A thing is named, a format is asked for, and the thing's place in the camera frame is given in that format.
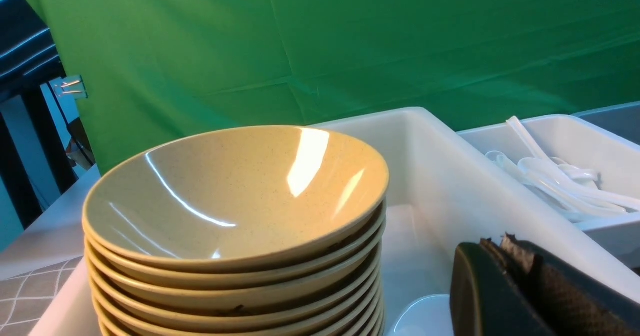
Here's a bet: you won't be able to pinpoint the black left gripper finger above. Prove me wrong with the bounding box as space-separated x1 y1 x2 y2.
449 234 640 335

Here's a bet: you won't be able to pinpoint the yellow noodle bowl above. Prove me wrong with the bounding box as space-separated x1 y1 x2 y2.
82 125 390 272

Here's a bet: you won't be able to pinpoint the white dishes in tub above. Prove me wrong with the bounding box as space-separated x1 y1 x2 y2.
387 293 454 336

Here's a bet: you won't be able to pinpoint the pile of white spoons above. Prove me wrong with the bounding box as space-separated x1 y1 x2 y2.
485 116 639 223

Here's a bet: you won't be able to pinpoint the large white plastic tub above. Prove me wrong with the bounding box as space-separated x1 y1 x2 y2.
30 108 639 335

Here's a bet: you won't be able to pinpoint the white plastic spoon bin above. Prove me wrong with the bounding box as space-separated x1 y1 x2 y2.
459 115 640 268

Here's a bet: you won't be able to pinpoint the stack of yellow bowls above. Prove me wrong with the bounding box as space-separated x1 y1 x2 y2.
85 203 387 335

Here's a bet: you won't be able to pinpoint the blue plastic chopstick bin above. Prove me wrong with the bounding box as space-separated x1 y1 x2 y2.
573 101 640 144

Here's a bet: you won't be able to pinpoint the green backdrop cloth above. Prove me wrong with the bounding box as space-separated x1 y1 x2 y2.
27 0 640 172

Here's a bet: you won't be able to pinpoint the metal backdrop clamp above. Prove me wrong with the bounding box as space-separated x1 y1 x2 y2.
49 75 89 100

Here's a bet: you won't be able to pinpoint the grey checkered tablecloth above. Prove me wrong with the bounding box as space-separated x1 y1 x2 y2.
0 256 82 335

